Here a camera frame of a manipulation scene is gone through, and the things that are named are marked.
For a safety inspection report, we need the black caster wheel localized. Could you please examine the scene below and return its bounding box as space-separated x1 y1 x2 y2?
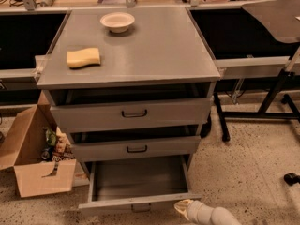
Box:
283 172 300 186

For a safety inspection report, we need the green snack bag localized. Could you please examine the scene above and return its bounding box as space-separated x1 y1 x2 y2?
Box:
44 127 56 146

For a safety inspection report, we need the grey drawer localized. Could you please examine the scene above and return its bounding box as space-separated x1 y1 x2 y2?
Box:
71 125 201 162
46 82 213 133
79 156 201 216

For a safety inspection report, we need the grey bottom drawer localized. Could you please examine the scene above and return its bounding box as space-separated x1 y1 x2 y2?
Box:
79 156 201 216

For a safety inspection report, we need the yellow sponge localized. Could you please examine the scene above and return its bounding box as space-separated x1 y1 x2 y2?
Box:
67 48 101 69

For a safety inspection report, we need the grey middle drawer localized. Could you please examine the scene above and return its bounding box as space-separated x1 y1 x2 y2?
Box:
71 125 201 162

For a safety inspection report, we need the open cardboard box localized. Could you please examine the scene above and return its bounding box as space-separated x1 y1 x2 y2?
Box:
0 93 76 198

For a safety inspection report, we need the grey drawer cabinet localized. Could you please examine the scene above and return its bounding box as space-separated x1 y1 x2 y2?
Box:
36 6 221 180

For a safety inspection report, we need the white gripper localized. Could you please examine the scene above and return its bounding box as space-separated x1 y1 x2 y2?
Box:
174 199 214 225

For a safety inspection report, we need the grey side table top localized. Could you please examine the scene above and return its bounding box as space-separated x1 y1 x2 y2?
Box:
242 0 300 43

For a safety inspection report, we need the grey top drawer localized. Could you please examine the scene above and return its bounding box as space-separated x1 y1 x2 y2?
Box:
46 82 213 133

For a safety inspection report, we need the black table leg frame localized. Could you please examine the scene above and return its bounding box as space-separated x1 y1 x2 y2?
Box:
214 69 300 142

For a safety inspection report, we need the white paper bowl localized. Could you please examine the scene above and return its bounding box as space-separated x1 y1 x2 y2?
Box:
100 12 135 34

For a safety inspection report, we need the brown snack packet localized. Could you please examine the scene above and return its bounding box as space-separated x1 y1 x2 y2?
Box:
52 127 75 161

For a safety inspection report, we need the dark soda can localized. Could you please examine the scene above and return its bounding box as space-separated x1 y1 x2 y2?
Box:
40 147 53 160

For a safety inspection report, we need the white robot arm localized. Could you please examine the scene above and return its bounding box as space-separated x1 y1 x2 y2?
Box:
174 199 242 225

